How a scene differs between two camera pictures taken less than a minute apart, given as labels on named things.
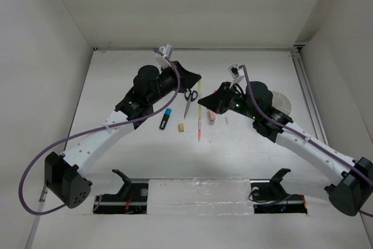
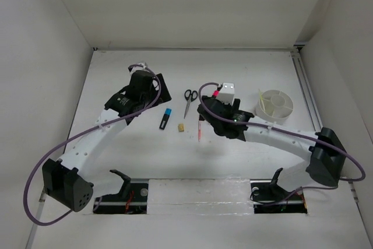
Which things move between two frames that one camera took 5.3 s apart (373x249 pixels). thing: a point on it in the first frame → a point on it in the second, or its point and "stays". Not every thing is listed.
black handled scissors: x=189 y=96 stays
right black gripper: x=217 y=101 → x=232 y=108
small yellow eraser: x=181 y=127 stays
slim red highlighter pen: x=199 y=130 stays
